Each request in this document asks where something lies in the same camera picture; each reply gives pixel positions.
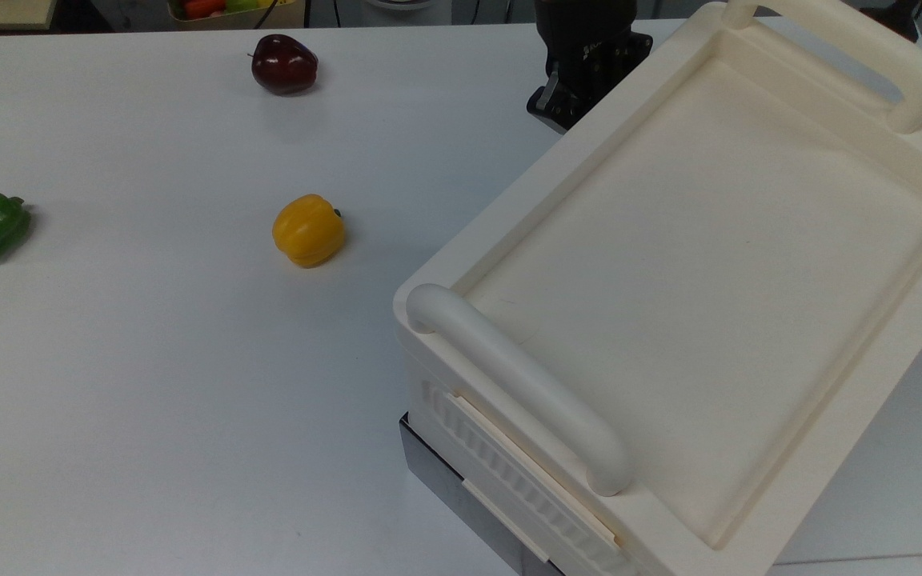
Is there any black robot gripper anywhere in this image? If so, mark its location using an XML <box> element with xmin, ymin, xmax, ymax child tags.
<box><xmin>527</xmin><ymin>30</ymin><xmax>655</xmax><ymax>134</ymax></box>

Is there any cream plastic cabinet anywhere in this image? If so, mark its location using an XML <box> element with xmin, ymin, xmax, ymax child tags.
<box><xmin>393</xmin><ymin>0</ymin><xmax>922</xmax><ymax>576</ymax></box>

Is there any dark red apple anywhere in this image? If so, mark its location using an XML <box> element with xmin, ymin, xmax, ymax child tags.
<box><xmin>250</xmin><ymin>34</ymin><xmax>320</xmax><ymax>97</ymax></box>

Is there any yellow bell pepper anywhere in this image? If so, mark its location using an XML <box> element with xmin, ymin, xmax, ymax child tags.
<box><xmin>272</xmin><ymin>194</ymin><xmax>347</xmax><ymax>269</ymax></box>

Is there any box of toy vegetables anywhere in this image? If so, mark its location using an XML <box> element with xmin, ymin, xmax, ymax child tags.
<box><xmin>167</xmin><ymin>0</ymin><xmax>307</xmax><ymax>30</ymax></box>

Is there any cream rounded cabinet handle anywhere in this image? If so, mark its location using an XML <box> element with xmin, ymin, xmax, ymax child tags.
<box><xmin>405</xmin><ymin>283</ymin><xmax>635</xmax><ymax>498</ymax></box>
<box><xmin>721</xmin><ymin>0</ymin><xmax>922</xmax><ymax>135</ymax></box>

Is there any grey metal base plate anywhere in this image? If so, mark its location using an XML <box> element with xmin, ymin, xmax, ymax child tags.
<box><xmin>399</xmin><ymin>414</ymin><xmax>566</xmax><ymax>576</ymax></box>

